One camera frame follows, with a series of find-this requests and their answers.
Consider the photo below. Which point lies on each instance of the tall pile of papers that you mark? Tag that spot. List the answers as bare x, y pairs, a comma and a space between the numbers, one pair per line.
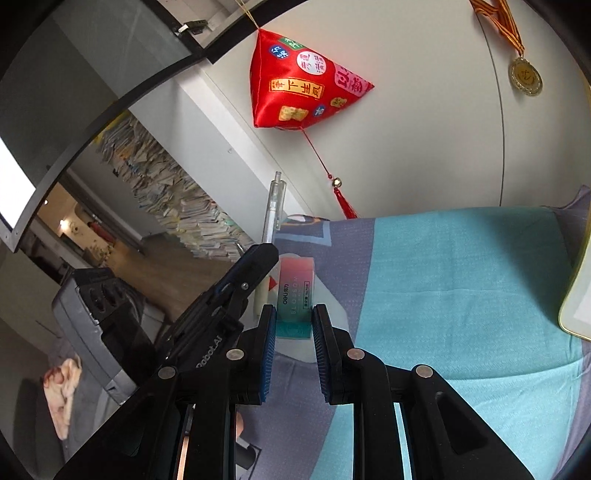
175, 198

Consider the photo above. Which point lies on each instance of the gold medal with striped ribbon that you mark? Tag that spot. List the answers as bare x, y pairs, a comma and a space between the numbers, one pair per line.
525, 76

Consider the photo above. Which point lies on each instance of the framed calligraphy board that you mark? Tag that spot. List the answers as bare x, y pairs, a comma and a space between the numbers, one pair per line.
579, 309

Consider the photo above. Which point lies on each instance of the clear gel pen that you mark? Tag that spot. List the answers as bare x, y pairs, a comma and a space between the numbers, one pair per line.
273, 207

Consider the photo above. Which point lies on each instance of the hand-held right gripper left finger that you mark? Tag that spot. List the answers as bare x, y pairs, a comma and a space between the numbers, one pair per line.
270, 360

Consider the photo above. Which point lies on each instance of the glass cabinet door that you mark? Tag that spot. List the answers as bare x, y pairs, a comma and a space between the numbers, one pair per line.
92, 60

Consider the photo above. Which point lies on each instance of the clear plastic pen cup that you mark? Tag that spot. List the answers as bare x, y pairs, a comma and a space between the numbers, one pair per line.
334, 314

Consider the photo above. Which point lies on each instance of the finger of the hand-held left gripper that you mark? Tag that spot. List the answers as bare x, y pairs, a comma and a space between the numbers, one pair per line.
249, 267

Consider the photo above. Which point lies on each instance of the pastel eraser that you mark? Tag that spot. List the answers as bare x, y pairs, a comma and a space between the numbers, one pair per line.
295, 295

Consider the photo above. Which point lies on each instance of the red pyramid hanging ornament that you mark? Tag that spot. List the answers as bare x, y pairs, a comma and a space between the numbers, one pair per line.
300, 83

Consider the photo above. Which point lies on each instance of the metal door latch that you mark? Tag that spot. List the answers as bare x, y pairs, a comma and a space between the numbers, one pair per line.
191, 26

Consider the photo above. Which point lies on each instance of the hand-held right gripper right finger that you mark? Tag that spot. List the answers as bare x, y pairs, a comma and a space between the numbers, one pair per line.
321, 360

